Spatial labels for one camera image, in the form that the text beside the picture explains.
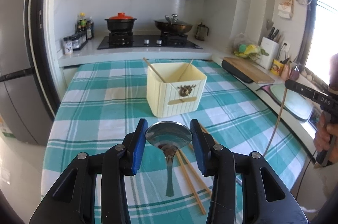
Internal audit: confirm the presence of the person's right hand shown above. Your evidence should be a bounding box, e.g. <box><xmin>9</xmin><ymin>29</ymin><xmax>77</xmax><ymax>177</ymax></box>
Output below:
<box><xmin>313</xmin><ymin>53</ymin><xmax>338</xmax><ymax>153</ymax></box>

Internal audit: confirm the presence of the cream utensil holder box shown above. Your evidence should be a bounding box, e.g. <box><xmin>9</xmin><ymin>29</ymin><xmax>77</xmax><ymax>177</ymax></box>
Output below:
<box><xmin>146</xmin><ymin>62</ymin><xmax>207</xmax><ymax>118</ymax></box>

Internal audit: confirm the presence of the cardboard box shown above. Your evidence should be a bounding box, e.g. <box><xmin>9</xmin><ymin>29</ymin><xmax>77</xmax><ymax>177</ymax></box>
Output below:
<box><xmin>0</xmin><ymin>115</ymin><xmax>15</xmax><ymax>138</ymax></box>

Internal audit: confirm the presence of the white knife block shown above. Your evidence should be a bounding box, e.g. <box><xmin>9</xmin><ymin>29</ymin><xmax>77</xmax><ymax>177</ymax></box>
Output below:
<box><xmin>259</xmin><ymin>27</ymin><xmax>279</xmax><ymax>70</ymax></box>

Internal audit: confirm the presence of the grey refrigerator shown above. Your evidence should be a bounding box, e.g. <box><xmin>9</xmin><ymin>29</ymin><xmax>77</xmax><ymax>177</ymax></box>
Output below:
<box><xmin>1</xmin><ymin>0</ymin><xmax>60</xmax><ymax>146</ymax></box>

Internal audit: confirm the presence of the black gas stove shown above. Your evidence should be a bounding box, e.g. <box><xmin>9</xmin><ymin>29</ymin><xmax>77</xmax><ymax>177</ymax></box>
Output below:
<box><xmin>97</xmin><ymin>33</ymin><xmax>202</xmax><ymax>50</ymax></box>

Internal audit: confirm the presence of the large steel spoon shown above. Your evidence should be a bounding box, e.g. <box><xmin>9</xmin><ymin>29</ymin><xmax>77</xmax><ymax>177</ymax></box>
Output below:
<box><xmin>146</xmin><ymin>121</ymin><xmax>192</xmax><ymax>197</ymax></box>

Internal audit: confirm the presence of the purple soap dispenser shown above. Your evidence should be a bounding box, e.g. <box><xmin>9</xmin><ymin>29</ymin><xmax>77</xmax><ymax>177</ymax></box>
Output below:
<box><xmin>289</xmin><ymin>63</ymin><xmax>303</xmax><ymax>81</ymax></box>

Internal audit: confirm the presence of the yellow tin can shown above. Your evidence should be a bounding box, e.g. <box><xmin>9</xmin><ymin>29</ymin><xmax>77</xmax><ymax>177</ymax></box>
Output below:
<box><xmin>270</xmin><ymin>59</ymin><xmax>285</xmax><ymax>76</ymax></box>

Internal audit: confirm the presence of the condiment bottles rack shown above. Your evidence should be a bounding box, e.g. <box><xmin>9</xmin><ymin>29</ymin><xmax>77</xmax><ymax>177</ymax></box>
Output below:
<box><xmin>71</xmin><ymin>12</ymin><xmax>94</xmax><ymax>51</ymax></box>

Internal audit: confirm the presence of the black wok glass lid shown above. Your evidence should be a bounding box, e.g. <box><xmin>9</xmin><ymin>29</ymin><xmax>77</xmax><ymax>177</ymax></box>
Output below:
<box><xmin>154</xmin><ymin>14</ymin><xmax>192</xmax><ymax>35</ymax></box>

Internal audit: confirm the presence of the black pot red lid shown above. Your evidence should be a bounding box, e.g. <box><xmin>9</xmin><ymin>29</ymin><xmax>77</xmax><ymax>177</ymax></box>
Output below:
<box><xmin>105</xmin><ymin>12</ymin><xmax>137</xmax><ymax>33</ymax></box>

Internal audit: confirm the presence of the white spice jar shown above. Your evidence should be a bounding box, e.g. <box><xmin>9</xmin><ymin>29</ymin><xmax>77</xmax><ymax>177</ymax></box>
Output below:
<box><xmin>63</xmin><ymin>37</ymin><xmax>73</xmax><ymax>55</ymax></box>

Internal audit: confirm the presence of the green cutting mat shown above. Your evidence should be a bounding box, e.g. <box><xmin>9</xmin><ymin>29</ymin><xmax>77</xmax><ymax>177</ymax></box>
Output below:
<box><xmin>270</xmin><ymin>84</ymin><xmax>314</xmax><ymax>121</ymax></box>

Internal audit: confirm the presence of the pink cup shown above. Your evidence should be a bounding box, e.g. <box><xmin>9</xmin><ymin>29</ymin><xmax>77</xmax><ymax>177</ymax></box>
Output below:
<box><xmin>280</xmin><ymin>64</ymin><xmax>290</xmax><ymax>81</ymax></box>

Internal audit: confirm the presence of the hanging wall calendar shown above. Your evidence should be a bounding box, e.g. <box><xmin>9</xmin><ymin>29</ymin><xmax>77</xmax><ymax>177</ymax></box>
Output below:
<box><xmin>278</xmin><ymin>0</ymin><xmax>294</xmax><ymax>19</ymax></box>

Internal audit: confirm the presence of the wooden cutting board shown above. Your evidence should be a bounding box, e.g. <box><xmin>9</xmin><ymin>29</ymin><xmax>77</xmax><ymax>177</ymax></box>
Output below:
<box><xmin>221</xmin><ymin>57</ymin><xmax>274</xmax><ymax>84</ymax></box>

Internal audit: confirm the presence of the teal plaid tablecloth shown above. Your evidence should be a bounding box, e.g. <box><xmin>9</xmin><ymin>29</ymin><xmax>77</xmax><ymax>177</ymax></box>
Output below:
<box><xmin>41</xmin><ymin>60</ymin><xmax>307</xmax><ymax>223</ymax></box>

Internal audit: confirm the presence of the dark glass kettle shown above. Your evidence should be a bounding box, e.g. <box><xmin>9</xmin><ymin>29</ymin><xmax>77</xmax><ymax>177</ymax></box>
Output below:
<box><xmin>195</xmin><ymin>23</ymin><xmax>209</xmax><ymax>41</ymax></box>

